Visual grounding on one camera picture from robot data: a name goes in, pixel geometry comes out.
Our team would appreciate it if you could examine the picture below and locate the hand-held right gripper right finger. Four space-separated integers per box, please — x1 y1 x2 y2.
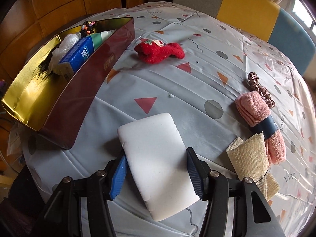
186 147 284 237

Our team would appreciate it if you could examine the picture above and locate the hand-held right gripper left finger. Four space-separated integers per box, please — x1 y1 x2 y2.
37 153 129 237

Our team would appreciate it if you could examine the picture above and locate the white foam sponge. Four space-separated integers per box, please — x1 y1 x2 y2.
117 112 201 222

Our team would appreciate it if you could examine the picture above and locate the beige mesh cloth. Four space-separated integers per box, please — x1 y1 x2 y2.
226 133 280 201

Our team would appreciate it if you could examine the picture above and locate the pink towel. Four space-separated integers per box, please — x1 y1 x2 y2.
235 91 287 165

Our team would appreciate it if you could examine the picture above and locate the gold and maroon tin box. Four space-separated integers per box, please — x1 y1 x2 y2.
1 17 135 150

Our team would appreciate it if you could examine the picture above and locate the brown scrunchie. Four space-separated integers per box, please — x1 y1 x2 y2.
247 72 276 109

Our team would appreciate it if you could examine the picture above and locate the blue tissue pack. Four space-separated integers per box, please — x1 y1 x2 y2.
58 37 95 81

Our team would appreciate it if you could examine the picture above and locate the white mesh bath pouf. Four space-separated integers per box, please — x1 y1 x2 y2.
48 33 81 74

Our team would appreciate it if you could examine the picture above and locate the black beaded hair piece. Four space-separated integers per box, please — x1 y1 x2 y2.
36 21 95 81

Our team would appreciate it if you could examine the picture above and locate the patterned grey tablecloth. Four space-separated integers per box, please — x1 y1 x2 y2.
21 1 316 237

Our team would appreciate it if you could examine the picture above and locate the wooden wardrobe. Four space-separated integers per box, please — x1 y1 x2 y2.
0 0 149 79

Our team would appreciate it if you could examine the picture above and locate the window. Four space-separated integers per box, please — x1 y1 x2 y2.
291 0 316 27

